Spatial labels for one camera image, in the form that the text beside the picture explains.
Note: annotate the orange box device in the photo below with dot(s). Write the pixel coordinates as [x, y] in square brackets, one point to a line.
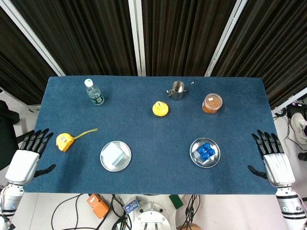
[98, 206]

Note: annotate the small blue printed box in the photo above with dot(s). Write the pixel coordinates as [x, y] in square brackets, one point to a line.
[132, 205]

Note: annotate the blue table cloth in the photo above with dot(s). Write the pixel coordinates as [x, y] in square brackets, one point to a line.
[144, 129]

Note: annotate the light blue block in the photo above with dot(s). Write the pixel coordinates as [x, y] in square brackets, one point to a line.
[111, 153]

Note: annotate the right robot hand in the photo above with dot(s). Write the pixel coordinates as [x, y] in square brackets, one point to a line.
[279, 167]

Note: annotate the blue studded building block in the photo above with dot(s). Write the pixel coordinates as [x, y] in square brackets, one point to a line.
[206, 151]

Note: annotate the black chair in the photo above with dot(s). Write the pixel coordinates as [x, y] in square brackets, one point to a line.
[7, 134]

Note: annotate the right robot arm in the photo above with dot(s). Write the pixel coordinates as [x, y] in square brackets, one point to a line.
[290, 206]

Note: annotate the steel gooseneck pouring kettle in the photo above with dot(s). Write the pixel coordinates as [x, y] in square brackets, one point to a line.
[178, 92]

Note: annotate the clear jar with orange contents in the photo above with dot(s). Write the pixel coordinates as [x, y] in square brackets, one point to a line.
[212, 104]

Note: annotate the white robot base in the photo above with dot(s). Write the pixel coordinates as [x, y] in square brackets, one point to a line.
[153, 218]

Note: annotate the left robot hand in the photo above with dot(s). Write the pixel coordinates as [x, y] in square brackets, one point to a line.
[22, 165]

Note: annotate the round steel plate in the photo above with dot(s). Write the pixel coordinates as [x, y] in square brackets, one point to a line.
[214, 143]
[124, 165]

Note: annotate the white sneaker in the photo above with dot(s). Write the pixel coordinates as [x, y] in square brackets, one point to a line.
[298, 127]

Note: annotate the black pleated curtain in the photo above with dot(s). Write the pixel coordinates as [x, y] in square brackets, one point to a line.
[19, 67]
[275, 48]
[180, 36]
[84, 36]

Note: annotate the yellow tape measure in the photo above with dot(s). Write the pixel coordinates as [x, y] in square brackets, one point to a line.
[63, 142]

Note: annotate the yellow toy pear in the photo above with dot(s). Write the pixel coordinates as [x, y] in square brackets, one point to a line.
[160, 109]

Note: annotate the dark green block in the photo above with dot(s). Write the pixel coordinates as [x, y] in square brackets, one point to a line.
[176, 201]

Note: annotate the white frame rail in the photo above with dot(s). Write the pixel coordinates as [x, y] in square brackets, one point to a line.
[290, 100]

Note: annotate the clear plastic water bottle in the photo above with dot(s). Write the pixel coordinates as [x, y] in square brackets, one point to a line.
[94, 94]

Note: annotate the black electronic box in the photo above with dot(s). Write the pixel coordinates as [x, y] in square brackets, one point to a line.
[296, 110]

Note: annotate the white frame post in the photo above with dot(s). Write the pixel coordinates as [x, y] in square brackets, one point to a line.
[137, 36]
[226, 36]
[31, 36]

